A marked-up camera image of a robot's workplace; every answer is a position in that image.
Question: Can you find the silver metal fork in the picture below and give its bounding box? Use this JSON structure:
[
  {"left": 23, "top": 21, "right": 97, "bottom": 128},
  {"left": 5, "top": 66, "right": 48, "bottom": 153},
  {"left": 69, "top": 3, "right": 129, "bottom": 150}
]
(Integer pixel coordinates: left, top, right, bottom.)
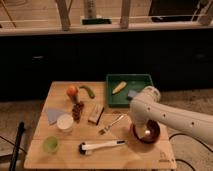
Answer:
[{"left": 98, "top": 115, "right": 124, "bottom": 135}]

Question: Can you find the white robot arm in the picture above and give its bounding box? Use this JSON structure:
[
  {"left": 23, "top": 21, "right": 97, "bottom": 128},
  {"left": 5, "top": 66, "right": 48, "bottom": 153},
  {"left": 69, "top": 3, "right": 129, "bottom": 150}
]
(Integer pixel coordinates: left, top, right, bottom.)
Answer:
[{"left": 129, "top": 86, "right": 213, "bottom": 145}]

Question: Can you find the white paper cup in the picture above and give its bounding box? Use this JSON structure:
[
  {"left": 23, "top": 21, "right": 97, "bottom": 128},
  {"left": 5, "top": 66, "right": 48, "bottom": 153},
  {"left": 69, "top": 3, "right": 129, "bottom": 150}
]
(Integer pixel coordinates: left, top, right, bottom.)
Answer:
[{"left": 56, "top": 114, "right": 74, "bottom": 132}]

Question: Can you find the small green cup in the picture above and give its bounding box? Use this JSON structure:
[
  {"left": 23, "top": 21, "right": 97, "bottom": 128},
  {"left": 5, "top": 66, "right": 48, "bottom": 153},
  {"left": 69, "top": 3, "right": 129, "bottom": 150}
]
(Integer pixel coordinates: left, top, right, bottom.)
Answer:
[{"left": 43, "top": 136, "right": 59, "bottom": 153}]

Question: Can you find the dark brown bowl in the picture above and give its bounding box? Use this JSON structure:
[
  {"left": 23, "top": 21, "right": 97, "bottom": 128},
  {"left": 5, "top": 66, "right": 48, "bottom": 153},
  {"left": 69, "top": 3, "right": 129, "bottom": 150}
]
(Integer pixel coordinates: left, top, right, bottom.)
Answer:
[{"left": 132, "top": 120, "right": 160, "bottom": 144}]

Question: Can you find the blue sponge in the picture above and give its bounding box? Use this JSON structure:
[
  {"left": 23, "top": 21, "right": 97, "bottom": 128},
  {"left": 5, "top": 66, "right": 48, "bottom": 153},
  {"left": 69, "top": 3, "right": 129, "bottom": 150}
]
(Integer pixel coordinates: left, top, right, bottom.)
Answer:
[{"left": 127, "top": 90, "right": 138, "bottom": 100}]

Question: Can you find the green plastic tray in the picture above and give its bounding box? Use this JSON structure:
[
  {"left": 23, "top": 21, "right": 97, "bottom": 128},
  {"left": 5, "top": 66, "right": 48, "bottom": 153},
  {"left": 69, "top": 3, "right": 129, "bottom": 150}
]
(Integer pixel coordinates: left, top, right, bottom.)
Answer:
[{"left": 105, "top": 74, "right": 153, "bottom": 108}]

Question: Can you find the yellow corn cob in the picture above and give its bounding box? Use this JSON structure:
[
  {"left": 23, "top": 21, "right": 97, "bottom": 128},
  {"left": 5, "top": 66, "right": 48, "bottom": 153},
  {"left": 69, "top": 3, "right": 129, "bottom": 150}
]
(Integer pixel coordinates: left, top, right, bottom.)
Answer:
[{"left": 112, "top": 81, "right": 127, "bottom": 95}]

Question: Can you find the wooden block eraser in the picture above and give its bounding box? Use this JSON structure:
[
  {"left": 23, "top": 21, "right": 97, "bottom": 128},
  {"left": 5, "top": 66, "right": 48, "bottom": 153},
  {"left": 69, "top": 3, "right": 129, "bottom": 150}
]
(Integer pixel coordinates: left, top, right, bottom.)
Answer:
[{"left": 88, "top": 104, "right": 104, "bottom": 124}]

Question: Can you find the green cucumber toy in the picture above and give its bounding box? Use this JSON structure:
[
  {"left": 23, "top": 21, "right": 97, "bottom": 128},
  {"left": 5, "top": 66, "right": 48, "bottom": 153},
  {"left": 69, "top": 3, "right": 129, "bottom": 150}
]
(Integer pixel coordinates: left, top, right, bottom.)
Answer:
[{"left": 79, "top": 85, "right": 95, "bottom": 99}]

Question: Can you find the bunch of purple grapes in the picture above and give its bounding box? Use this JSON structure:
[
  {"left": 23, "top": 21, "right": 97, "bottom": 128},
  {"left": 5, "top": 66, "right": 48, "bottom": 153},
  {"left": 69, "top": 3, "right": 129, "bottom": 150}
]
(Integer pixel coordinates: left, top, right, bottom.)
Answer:
[{"left": 72, "top": 101, "right": 84, "bottom": 122}]

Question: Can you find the orange tomato toy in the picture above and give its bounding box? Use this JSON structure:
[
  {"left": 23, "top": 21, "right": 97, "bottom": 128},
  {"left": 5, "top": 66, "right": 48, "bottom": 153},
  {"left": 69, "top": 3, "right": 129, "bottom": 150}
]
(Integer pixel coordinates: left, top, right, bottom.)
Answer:
[{"left": 67, "top": 85, "right": 78, "bottom": 103}]

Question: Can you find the blue folded cloth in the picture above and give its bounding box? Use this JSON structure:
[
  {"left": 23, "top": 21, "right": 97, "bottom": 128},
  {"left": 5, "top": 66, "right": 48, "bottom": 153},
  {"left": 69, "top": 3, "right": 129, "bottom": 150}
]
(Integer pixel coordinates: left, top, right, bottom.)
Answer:
[{"left": 45, "top": 108, "right": 63, "bottom": 125}]

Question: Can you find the green base white stand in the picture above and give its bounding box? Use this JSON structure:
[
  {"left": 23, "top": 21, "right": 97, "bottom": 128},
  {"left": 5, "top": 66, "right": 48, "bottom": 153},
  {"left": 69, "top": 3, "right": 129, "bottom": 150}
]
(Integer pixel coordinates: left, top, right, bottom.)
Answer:
[{"left": 82, "top": 0, "right": 111, "bottom": 25}]

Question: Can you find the black pole left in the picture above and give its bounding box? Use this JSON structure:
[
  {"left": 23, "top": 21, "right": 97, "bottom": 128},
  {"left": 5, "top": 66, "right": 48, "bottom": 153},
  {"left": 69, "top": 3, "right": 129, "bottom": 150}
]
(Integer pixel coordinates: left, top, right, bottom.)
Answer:
[{"left": 9, "top": 122, "right": 25, "bottom": 171}]

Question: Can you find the black cable on floor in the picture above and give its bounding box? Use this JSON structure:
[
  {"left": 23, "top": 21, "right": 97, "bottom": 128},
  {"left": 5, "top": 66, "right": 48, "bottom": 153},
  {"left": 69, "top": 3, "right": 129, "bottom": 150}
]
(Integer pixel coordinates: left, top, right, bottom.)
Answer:
[{"left": 168, "top": 132, "right": 198, "bottom": 171}]

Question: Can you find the white handled black brush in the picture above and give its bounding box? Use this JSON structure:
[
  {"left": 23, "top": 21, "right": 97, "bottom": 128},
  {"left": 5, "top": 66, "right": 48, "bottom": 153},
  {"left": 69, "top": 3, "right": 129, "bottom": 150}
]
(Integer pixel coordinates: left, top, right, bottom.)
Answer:
[{"left": 78, "top": 140, "right": 125, "bottom": 155}]

